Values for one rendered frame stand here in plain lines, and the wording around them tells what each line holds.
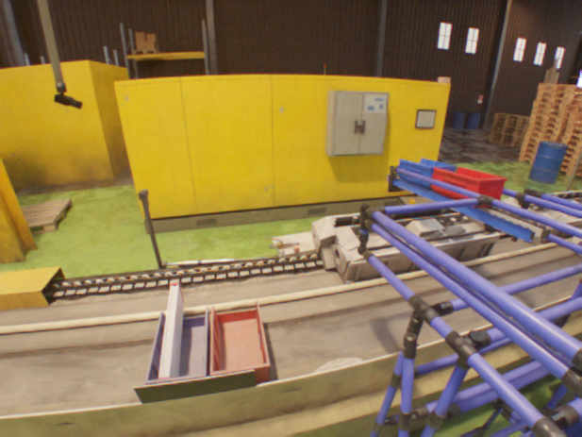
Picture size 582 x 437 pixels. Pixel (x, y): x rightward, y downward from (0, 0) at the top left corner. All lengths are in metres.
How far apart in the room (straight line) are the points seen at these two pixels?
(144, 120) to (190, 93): 0.59
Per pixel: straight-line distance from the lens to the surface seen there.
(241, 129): 3.38
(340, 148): 3.47
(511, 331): 0.55
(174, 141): 3.43
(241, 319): 1.27
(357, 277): 1.46
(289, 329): 1.25
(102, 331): 1.48
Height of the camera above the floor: 1.69
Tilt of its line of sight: 26 degrees down
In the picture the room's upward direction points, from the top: straight up
